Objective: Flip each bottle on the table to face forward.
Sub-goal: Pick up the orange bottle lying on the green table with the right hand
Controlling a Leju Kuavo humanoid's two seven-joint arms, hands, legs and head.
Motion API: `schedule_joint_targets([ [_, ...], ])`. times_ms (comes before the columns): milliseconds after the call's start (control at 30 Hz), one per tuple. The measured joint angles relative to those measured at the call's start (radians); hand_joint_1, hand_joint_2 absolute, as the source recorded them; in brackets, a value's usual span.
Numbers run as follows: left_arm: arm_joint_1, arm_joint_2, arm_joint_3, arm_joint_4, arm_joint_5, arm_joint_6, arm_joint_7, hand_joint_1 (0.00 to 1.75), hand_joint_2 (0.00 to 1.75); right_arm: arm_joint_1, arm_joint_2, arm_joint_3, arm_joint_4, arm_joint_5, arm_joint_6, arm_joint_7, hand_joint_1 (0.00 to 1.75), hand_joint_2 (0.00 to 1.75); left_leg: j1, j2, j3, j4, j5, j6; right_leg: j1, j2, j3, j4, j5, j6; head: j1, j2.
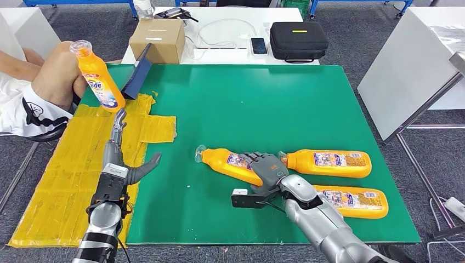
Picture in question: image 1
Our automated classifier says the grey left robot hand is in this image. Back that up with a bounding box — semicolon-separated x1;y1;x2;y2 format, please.
102;108;162;186

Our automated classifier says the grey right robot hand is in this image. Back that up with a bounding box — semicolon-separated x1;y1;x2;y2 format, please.
239;152;290;194

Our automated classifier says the orange detergent bottle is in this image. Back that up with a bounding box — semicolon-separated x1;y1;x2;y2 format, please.
70;39;127;113
279;150;373;179
313;185;389;220
194;145;264;186

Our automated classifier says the clear plastic bottle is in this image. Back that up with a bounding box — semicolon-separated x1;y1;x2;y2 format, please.
132;0;155;20

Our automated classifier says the yellow taped sheet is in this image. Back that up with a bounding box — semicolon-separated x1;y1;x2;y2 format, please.
8;93;178;249

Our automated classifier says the green table mat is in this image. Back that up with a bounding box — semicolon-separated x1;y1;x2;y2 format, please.
78;64;422;245

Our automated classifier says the dark blue folded case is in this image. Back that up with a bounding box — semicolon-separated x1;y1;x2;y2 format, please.
121;43;154;100

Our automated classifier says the person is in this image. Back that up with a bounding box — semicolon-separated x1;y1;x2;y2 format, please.
0;42;90;138

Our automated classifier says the brown cardboard box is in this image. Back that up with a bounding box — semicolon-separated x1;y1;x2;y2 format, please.
129;18;186;65

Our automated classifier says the black smartphone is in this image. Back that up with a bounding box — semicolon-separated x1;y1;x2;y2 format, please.
250;37;269;56

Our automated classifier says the black zip carrying case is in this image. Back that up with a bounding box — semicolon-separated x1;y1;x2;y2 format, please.
269;21;330;64

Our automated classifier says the white desk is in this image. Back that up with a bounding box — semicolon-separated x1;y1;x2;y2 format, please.
121;7;320;66

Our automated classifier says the white cabinet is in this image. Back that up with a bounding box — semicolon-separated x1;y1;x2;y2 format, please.
0;7;62;62

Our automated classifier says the black handheld device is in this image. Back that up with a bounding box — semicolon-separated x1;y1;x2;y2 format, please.
154;7;200;22

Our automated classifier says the green plastic crate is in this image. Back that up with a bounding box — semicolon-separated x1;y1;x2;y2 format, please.
281;0;310;19

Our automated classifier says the white side table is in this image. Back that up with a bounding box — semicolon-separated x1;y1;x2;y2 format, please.
357;7;465;241

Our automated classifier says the white power strip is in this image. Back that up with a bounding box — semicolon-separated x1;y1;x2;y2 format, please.
443;196;465;223

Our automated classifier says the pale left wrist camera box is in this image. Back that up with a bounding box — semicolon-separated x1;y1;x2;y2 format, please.
90;163;131;208

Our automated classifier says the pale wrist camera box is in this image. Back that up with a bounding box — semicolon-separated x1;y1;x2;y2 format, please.
90;163;131;208
231;188;280;209

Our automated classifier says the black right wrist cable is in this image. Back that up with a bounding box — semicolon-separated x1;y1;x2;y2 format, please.
256;200;288;215

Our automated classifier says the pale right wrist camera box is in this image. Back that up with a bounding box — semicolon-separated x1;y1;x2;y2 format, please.
231;188;280;209

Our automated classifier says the white looped cable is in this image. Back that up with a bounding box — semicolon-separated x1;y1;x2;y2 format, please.
184;18;258;50

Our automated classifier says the white floor cable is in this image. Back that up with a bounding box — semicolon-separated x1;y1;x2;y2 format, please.
425;196;465;263

